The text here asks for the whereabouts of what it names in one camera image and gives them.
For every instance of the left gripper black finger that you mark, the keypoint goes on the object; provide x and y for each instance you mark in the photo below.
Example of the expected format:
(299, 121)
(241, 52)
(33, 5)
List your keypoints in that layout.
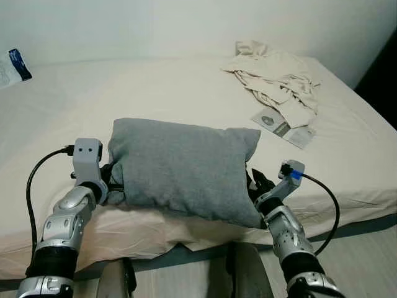
(119, 185)

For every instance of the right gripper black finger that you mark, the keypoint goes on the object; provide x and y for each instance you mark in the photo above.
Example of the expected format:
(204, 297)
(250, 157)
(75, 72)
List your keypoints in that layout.
(267, 181)
(253, 179)

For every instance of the grey pillow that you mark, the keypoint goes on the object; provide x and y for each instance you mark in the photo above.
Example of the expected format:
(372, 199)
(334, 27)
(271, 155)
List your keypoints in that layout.
(186, 167)

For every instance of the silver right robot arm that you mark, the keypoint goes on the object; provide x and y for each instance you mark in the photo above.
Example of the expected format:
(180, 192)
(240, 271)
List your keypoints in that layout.
(288, 236)

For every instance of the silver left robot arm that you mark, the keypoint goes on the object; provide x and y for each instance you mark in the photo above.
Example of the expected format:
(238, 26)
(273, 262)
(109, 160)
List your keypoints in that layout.
(65, 223)

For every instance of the grey robot right leg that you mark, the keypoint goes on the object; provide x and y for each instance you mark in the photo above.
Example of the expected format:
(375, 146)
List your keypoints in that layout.
(248, 276)

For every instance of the crumpled beige clothing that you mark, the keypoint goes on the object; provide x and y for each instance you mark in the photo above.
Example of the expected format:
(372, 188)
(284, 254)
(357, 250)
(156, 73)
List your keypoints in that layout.
(273, 81)

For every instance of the bed with beige sheet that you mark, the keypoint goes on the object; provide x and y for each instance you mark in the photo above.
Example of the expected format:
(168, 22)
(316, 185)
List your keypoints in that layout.
(186, 87)

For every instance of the dark teal upholstered headboard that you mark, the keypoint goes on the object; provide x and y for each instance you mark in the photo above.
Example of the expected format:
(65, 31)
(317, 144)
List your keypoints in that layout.
(381, 87)

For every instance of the white and blue packet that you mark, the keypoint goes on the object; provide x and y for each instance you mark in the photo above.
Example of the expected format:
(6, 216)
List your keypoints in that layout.
(12, 68)

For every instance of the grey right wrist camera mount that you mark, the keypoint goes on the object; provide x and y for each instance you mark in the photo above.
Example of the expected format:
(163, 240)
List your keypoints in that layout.
(290, 177)

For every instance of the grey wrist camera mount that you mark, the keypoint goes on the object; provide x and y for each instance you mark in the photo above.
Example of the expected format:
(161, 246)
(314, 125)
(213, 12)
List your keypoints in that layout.
(290, 177)
(88, 158)

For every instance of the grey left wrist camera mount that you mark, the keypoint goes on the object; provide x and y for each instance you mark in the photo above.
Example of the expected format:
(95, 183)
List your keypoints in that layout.
(88, 158)

